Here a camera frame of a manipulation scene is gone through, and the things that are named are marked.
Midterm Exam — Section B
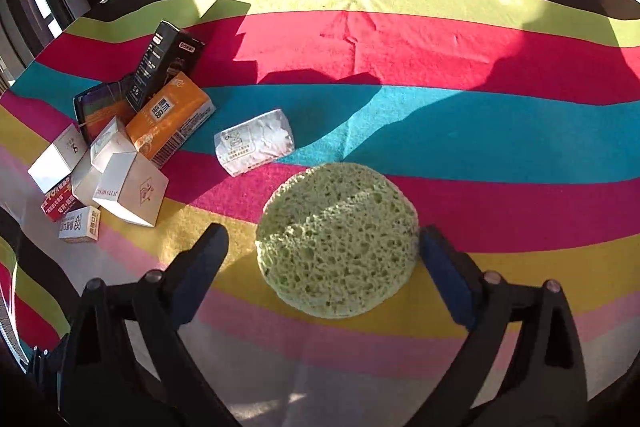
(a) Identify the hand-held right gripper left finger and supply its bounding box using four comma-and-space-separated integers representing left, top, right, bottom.
30, 223, 236, 427

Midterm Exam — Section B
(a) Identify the plain white box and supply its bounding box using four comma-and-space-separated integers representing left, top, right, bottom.
89, 116, 137, 172

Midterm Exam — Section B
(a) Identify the silver white tissue packet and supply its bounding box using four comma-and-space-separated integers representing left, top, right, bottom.
214, 108, 296, 178

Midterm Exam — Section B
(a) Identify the orange tissue pack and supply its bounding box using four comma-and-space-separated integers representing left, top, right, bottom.
124, 73, 217, 168

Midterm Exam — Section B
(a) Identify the white box with gold print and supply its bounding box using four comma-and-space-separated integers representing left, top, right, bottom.
92, 151, 170, 228

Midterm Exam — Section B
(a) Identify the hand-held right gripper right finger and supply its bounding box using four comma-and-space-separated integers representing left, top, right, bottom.
405, 225, 589, 427

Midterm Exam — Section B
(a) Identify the white box with large monogram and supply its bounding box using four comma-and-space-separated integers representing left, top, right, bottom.
27, 123, 90, 194

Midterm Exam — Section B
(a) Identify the striped colourful blanket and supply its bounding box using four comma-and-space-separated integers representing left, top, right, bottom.
0, 0, 640, 427

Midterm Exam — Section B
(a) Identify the tall black box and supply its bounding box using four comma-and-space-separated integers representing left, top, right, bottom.
125, 21, 205, 112

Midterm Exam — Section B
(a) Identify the round green sponge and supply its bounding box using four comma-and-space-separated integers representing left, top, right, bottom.
255, 162, 421, 319

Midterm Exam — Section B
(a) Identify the small silver box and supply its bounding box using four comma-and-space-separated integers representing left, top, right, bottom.
70, 157, 103, 208

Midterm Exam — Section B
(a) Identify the small white box orange logo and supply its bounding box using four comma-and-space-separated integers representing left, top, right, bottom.
58, 206, 102, 244

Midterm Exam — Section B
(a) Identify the red packet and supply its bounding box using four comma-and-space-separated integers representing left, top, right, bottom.
40, 184, 76, 224

